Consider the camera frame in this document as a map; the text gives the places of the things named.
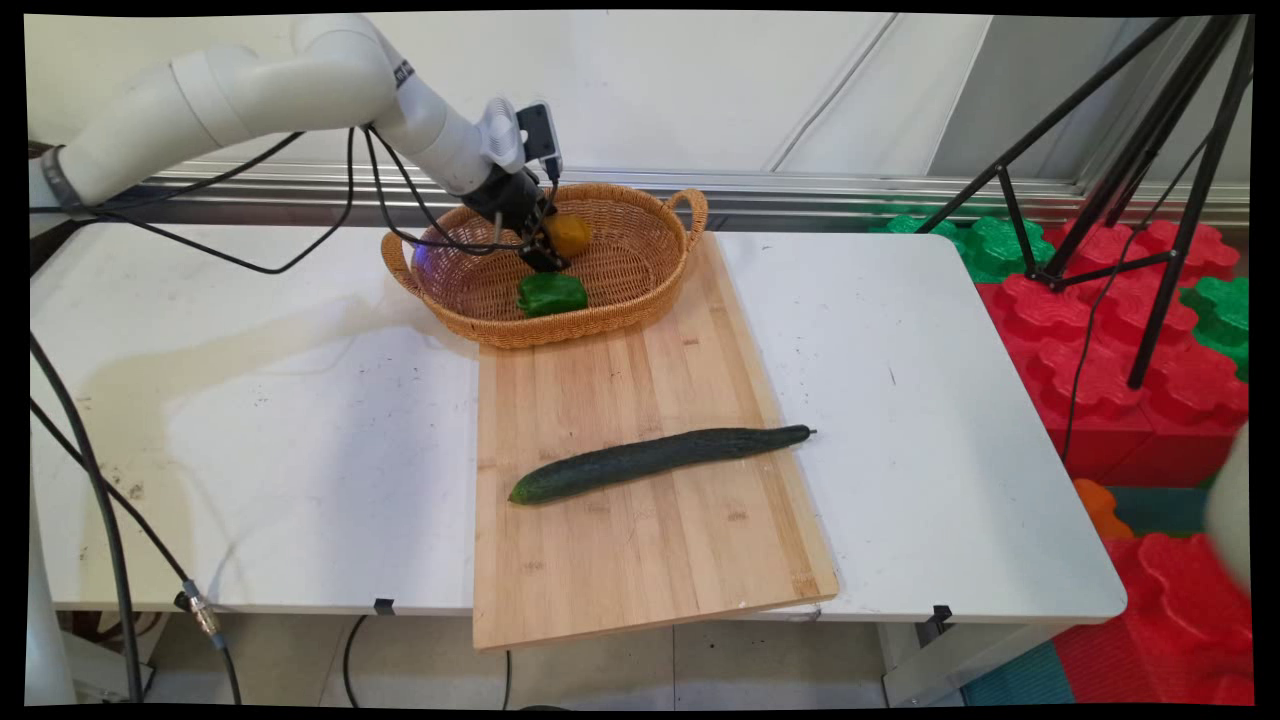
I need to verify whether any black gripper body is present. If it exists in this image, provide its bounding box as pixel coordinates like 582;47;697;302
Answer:
462;168;551;246

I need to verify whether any yellow-orange round fruit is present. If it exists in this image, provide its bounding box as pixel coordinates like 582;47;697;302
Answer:
545;212;595;259

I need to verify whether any green bell pepper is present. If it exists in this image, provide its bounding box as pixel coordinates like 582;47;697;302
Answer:
516;272;589;318

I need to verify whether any long dark green cucumber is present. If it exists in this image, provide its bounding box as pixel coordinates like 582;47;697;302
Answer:
508;425;817;506

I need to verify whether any bamboo cutting board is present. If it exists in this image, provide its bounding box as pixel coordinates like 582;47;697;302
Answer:
472;232;840;652

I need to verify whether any green foam block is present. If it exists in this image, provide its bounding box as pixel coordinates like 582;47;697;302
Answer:
870;213;1056;284
1180;275;1251;381

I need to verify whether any large red foam block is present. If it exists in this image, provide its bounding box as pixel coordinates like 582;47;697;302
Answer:
975;220;1251;488
1050;532;1256;706

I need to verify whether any orange foam block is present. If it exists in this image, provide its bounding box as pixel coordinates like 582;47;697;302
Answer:
1073;478;1136;541

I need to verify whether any teal foam mat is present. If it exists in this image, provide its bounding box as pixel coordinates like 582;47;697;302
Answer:
960;640;1076;708
1110;485;1216;536

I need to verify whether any black tripod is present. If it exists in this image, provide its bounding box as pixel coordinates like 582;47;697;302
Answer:
915;14;1256;391

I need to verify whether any blurry white rounded object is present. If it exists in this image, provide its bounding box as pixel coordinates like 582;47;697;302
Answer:
1205;425;1253;591

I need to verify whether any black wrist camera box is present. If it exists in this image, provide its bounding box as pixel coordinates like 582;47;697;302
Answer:
515;102;563;183

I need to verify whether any woven wicker basket with handles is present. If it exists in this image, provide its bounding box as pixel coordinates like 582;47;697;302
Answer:
381;182;709;350

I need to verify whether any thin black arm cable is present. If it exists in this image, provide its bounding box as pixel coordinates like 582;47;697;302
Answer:
362;125;546;257
28;130;306;216
95;125;358;276

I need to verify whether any aluminium rail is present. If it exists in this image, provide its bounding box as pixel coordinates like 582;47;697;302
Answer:
130;163;1251;228

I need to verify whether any black cable with metal connector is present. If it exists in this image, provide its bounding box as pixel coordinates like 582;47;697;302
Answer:
28;398;244;706

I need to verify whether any thick black cable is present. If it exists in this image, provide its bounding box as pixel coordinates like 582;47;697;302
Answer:
28;335;146;706

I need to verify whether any thin black tripod cable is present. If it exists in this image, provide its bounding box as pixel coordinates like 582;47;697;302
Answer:
1058;130;1216;466

